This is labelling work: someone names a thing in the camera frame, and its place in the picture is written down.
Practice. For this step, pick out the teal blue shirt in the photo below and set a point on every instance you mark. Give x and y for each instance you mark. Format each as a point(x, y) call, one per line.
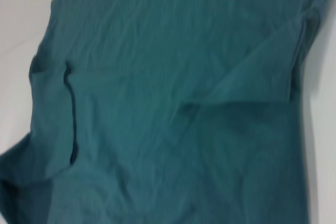
point(170, 103)

